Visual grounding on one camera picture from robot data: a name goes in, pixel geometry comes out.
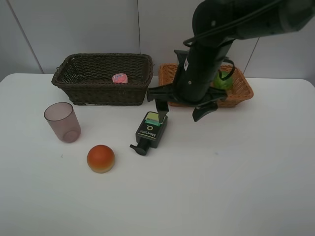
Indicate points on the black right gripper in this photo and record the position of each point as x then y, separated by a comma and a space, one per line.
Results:
197, 67

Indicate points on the black green pump bottle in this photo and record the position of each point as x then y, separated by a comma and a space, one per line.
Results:
149, 133

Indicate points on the green lime fruit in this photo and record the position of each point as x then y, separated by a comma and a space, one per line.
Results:
223, 80

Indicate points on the pink lotion bottle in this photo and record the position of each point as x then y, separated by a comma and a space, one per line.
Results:
120, 78

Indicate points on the translucent purple plastic cup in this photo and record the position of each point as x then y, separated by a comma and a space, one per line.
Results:
62, 119

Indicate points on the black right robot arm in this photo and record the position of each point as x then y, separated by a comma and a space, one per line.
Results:
216, 25

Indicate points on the orange wicker basket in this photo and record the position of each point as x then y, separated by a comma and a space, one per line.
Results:
240, 90

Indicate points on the dark brown wicker basket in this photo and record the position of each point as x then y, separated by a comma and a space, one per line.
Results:
87, 78

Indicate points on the round brown bread bun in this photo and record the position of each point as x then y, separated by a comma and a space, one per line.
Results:
101, 159

